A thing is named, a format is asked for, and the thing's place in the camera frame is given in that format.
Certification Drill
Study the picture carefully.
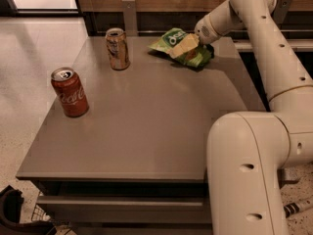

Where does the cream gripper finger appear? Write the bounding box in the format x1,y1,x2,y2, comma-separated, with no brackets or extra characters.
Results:
169,33,200,59

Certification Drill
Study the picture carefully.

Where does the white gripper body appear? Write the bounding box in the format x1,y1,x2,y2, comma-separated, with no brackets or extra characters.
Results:
195,14,223,45

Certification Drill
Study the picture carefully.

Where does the green rice chip bag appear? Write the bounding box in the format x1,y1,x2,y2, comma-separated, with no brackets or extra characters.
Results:
150,27,214,69

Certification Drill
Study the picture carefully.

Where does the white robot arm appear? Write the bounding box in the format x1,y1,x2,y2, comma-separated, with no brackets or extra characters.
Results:
195,0,313,235

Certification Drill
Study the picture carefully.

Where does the gold soda can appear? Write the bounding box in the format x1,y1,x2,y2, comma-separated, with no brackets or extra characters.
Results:
106,27,130,71

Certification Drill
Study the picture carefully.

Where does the red coke can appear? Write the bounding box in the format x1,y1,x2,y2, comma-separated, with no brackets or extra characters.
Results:
51,68,89,118

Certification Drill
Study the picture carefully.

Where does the grey cabinet drawer front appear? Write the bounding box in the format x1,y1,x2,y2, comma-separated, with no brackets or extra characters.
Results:
36,196,211,224

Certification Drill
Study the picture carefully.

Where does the dark brown chair part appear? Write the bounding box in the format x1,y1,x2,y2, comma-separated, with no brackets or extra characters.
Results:
0,185,57,235

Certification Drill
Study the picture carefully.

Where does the left metal wall bracket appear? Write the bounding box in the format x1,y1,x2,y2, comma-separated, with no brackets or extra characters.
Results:
122,0,138,36

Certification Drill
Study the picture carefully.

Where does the metal wall bracket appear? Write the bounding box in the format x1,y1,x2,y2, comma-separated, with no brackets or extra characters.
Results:
272,0,293,24
122,0,138,36

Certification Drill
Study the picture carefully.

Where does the right metal wall bracket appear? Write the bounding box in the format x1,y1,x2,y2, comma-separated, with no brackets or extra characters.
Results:
272,0,293,24

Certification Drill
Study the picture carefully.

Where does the wire mesh basket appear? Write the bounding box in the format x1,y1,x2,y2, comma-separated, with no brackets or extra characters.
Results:
31,204,51,221

